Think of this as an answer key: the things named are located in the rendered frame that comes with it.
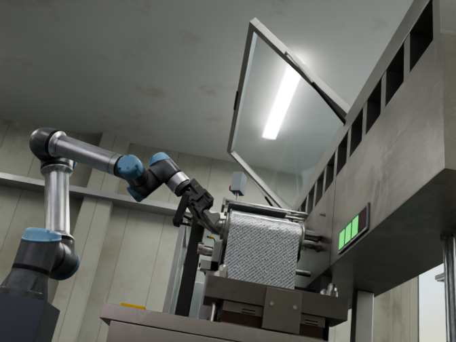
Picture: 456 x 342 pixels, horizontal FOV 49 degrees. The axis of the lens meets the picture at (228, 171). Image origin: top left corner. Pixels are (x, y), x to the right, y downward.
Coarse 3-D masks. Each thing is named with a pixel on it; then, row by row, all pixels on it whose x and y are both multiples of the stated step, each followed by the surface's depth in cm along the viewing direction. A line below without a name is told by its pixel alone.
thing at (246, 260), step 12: (228, 240) 164; (240, 240) 164; (228, 252) 162; (240, 252) 163; (252, 252) 163; (264, 252) 163; (276, 252) 164; (288, 252) 164; (228, 264) 161; (240, 264) 161; (252, 264) 161; (264, 264) 162; (276, 264) 162; (288, 264) 162; (228, 276) 159; (240, 276) 160; (252, 276) 160; (264, 276) 160; (276, 276) 160; (288, 276) 161
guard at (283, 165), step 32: (256, 64) 202; (288, 64) 184; (256, 96) 218; (288, 96) 197; (320, 96) 180; (256, 128) 238; (288, 128) 213; (320, 128) 193; (256, 160) 261; (288, 160) 232; (288, 192) 254
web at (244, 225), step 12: (240, 216) 169; (252, 216) 170; (264, 216) 196; (240, 228) 166; (252, 228) 166; (264, 228) 167; (276, 228) 167; (288, 228) 168; (252, 240) 165; (264, 240) 165; (276, 240) 165; (288, 240) 166
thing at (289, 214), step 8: (224, 200) 201; (232, 200) 202; (224, 208) 204; (232, 208) 206; (240, 208) 205; (248, 208) 203; (256, 208) 202; (264, 208) 202; (272, 208) 202; (280, 208) 202; (272, 216) 208; (280, 216) 206; (288, 216) 208; (296, 216) 205; (304, 216) 205
